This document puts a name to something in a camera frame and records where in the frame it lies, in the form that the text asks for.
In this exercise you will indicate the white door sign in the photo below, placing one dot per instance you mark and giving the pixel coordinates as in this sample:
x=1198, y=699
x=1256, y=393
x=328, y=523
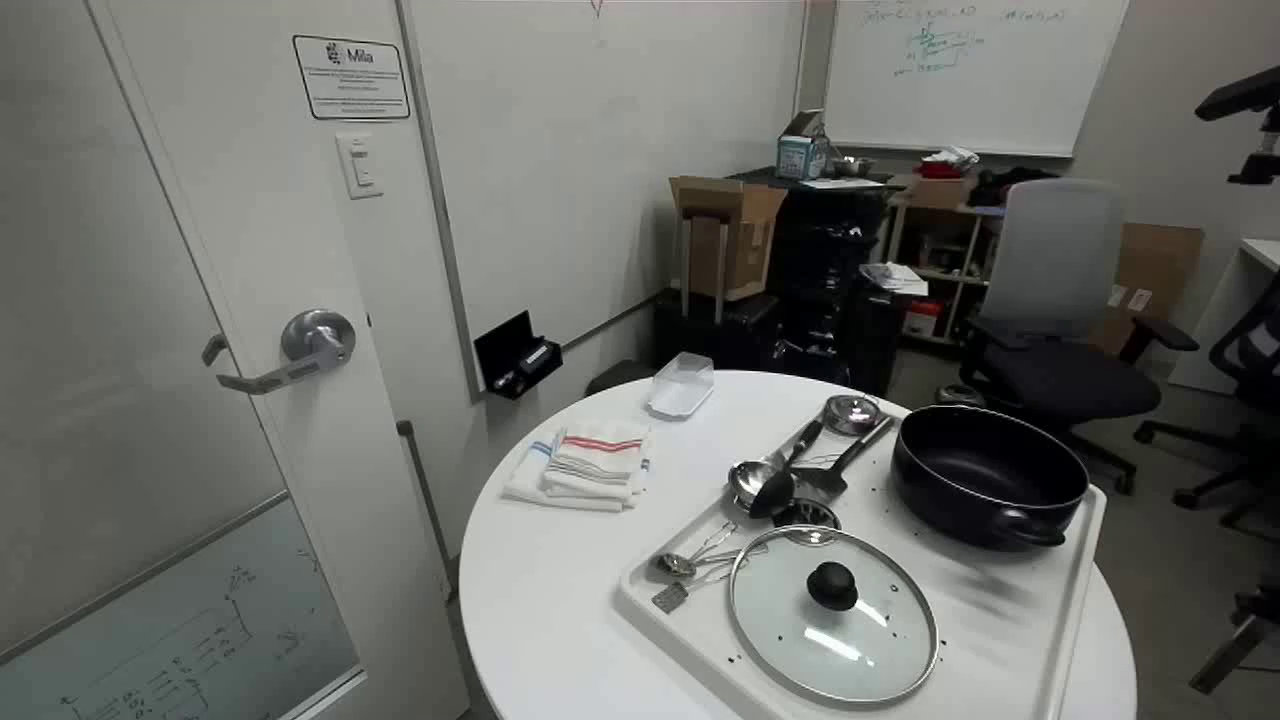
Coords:
x=355, y=77

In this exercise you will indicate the white paper stack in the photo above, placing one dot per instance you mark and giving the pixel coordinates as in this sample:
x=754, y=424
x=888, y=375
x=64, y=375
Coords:
x=899, y=280

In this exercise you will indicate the framed whiteboard with writing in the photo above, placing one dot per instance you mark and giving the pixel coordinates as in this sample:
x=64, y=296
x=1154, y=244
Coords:
x=975, y=81

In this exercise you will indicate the white light switch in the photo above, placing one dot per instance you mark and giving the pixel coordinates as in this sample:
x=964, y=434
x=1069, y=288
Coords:
x=362, y=165

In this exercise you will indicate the round steel strainer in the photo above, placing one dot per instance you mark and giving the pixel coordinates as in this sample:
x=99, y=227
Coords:
x=848, y=414

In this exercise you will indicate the black marker holder box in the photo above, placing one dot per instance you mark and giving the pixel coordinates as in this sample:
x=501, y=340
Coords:
x=516, y=355

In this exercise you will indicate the open cardboard box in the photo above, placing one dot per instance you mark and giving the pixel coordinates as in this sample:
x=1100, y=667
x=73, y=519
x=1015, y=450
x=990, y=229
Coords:
x=725, y=240

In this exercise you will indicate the black office chair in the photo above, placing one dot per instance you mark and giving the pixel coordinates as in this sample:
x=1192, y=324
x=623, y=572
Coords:
x=1252, y=355

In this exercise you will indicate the clear plastic container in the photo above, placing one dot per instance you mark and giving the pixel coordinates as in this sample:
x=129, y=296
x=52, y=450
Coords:
x=681, y=384

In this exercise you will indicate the wooden open shelf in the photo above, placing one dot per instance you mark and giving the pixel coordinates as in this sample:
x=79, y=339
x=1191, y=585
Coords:
x=944, y=252

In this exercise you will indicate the white plastic tray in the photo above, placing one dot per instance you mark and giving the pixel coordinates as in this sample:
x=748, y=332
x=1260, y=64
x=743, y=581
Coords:
x=994, y=627

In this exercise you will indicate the tall black cabinet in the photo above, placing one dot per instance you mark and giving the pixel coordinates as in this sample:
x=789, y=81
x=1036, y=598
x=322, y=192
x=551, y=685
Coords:
x=830, y=266

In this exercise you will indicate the black plastic spoon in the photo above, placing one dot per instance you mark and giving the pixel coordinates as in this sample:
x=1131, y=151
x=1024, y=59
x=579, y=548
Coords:
x=775, y=498

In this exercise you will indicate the grey office chair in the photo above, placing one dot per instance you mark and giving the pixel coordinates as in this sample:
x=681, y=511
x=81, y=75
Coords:
x=1061, y=262

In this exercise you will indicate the white door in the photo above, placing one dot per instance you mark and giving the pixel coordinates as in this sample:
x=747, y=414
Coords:
x=252, y=214

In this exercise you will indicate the low black case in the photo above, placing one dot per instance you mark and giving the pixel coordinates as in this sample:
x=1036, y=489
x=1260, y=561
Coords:
x=712, y=332

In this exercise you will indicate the flat cardboard box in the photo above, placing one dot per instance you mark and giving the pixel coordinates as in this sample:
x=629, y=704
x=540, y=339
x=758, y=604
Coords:
x=1159, y=273

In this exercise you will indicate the red white item pile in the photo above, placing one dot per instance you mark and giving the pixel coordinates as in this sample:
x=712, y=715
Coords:
x=944, y=161

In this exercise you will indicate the black slotted spatula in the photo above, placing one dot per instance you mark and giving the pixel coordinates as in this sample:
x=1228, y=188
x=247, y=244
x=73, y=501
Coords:
x=810, y=498

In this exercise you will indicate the glass lid with black knob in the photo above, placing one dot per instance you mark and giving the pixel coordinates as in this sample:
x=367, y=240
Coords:
x=834, y=585

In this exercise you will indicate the teal tissue box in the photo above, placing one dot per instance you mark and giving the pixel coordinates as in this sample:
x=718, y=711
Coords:
x=807, y=151

